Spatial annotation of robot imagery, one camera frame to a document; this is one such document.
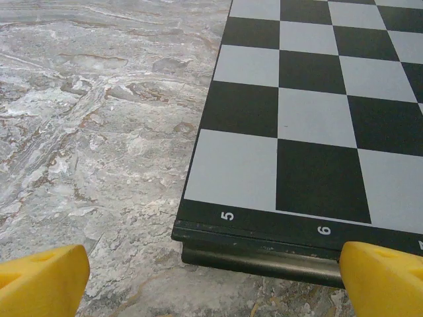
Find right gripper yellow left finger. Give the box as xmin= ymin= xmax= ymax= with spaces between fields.
xmin=0 ymin=244 xmax=91 ymax=317

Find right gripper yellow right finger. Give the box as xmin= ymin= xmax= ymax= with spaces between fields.
xmin=339 ymin=241 xmax=423 ymax=317

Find black and grey chessboard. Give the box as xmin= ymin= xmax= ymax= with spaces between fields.
xmin=171 ymin=0 xmax=423 ymax=289

